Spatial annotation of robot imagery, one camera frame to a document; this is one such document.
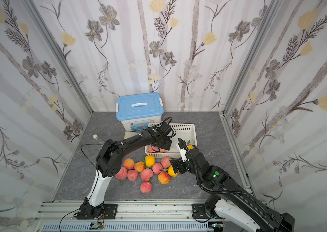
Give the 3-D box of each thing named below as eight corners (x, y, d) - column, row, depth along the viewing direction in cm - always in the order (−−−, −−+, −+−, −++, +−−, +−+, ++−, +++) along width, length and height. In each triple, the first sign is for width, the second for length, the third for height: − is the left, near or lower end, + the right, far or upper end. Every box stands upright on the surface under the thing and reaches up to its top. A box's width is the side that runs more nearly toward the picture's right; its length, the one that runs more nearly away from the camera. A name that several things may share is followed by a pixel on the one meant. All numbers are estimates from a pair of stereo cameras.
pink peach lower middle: (139, 176, 86) (138, 174, 83) (146, 168, 90) (146, 166, 86) (147, 182, 84) (146, 180, 81) (154, 174, 87) (153, 171, 84)
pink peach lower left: (128, 181, 86) (126, 178, 82) (129, 172, 89) (128, 169, 86) (137, 181, 86) (136, 178, 82) (138, 172, 89) (137, 169, 86)
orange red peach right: (162, 187, 84) (162, 184, 79) (156, 177, 87) (156, 174, 83) (170, 181, 86) (171, 178, 81) (165, 172, 89) (165, 169, 85)
